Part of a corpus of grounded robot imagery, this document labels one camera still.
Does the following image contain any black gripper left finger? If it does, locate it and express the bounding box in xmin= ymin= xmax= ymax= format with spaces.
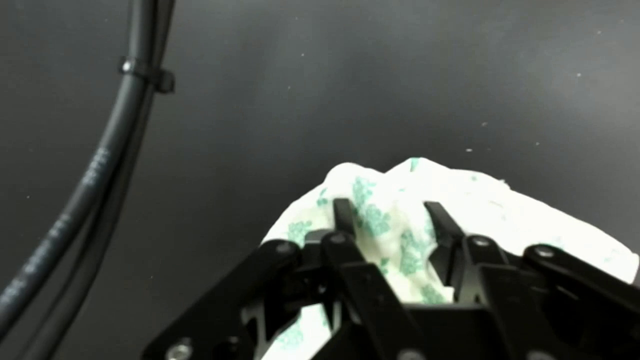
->
xmin=138 ymin=198 xmax=427 ymax=360

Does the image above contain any white cloth with green print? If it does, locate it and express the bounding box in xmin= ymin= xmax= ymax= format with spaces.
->
xmin=256 ymin=155 xmax=640 ymax=360

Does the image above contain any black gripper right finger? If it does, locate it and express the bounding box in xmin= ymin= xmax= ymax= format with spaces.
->
xmin=423 ymin=198 xmax=640 ymax=360

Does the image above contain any black cable tie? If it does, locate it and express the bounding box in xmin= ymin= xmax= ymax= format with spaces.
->
xmin=117 ymin=58 xmax=175 ymax=95

